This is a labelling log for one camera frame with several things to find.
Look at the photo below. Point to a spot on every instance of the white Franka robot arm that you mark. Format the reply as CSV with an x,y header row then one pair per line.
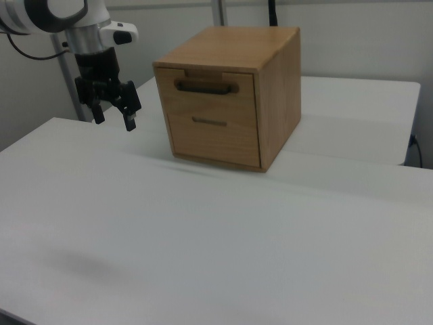
x,y
91,13

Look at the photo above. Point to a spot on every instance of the grey metal frame post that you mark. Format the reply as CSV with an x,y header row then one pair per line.
x,y
69,84

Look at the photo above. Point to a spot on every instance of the wooden two-drawer cabinet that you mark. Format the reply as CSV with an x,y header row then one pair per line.
x,y
280,101

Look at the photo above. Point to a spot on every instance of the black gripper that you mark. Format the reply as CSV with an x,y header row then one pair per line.
x,y
96,71

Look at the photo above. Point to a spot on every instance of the black camera stand pole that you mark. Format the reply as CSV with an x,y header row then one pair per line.
x,y
273,11

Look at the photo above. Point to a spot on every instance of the wooden drawer with slot grip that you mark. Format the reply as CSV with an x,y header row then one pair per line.
x,y
216,144

